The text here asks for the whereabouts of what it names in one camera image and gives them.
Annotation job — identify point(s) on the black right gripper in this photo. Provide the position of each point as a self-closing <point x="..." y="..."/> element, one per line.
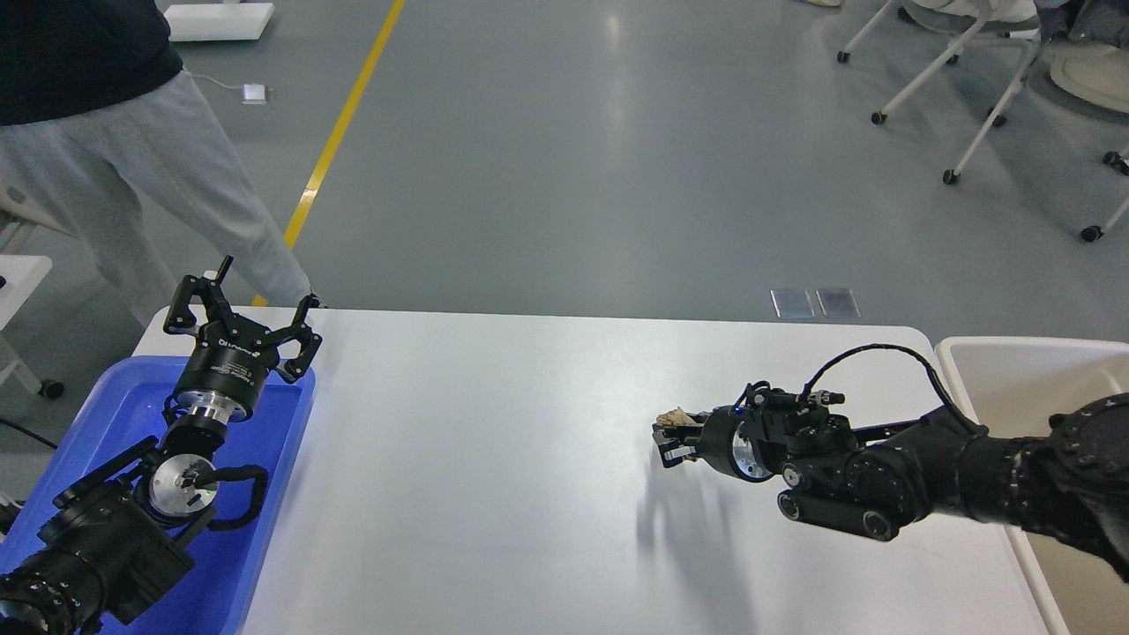
<point x="732" y="441"/>

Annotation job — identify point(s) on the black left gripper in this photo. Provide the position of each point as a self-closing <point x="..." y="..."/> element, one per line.
<point x="224" y="371"/>

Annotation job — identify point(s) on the brown paper ball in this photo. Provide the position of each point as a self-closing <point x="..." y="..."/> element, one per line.
<point x="677" y="418"/>

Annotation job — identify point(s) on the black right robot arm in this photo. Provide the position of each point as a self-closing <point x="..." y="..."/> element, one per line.
<point x="1069" y="486"/>

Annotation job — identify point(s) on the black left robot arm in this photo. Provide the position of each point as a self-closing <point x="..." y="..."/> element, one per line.
<point x="118" y="541"/>

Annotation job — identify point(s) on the left metal floor plate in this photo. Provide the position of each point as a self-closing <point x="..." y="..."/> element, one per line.
<point x="792" y="304"/>

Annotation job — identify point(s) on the metal floor plate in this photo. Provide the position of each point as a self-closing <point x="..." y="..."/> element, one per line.
<point x="838" y="302"/>
<point x="792" y="304"/>

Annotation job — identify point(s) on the right metal floor plate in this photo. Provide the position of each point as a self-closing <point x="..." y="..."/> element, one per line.
<point x="838" y="302"/>

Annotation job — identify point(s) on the white power adapter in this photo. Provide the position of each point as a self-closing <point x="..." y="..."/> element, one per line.
<point x="255" y="94"/>

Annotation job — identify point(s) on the person in grey trousers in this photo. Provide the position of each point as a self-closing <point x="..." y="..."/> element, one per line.
<point x="98" y="108"/>

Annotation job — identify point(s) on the white foam board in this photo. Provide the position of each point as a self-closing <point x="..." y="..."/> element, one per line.
<point x="218" y="21"/>

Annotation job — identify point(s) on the beige plastic bin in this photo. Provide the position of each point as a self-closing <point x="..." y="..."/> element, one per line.
<point x="1012" y="385"/>

